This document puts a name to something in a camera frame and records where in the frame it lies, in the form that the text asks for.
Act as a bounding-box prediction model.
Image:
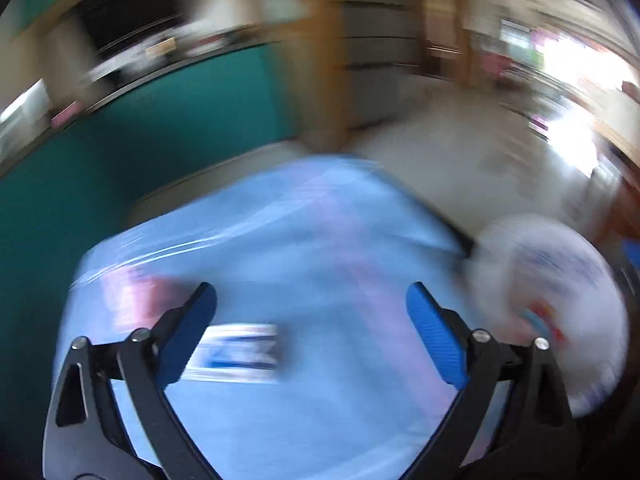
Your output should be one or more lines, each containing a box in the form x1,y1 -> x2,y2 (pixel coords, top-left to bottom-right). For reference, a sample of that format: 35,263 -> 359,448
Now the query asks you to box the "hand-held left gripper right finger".
400,281 -> 583,480

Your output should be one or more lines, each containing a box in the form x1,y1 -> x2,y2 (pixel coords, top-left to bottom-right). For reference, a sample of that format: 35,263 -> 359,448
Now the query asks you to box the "teal cabinet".
0,39 -> 307,321

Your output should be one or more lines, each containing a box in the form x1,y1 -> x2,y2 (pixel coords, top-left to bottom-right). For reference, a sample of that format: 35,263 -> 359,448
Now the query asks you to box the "blue and white packet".
186,322 -> 282,384

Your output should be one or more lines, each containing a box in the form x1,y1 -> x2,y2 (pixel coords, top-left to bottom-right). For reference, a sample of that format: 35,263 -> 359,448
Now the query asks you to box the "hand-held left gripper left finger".
42,281 -> 222,480

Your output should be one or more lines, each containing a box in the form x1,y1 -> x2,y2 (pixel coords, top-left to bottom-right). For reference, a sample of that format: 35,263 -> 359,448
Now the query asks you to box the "white-lined trash bin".
470,212 -> 631,418

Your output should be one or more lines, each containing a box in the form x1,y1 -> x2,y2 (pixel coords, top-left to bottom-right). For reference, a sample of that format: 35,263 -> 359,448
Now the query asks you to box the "grey refrigerator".
340,0 -> 433,132

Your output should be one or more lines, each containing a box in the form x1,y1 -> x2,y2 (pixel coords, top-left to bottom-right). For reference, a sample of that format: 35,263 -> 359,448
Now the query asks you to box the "wooden door frame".
294,0 -> 352,152

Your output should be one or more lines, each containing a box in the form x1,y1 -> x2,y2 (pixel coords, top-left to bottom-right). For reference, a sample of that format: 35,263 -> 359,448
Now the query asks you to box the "blue striped tablecloth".
52,154 -> 506,480

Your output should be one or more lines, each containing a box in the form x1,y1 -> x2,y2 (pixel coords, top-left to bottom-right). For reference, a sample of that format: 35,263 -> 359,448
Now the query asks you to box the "red snack packet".
101,266 -> 197,332

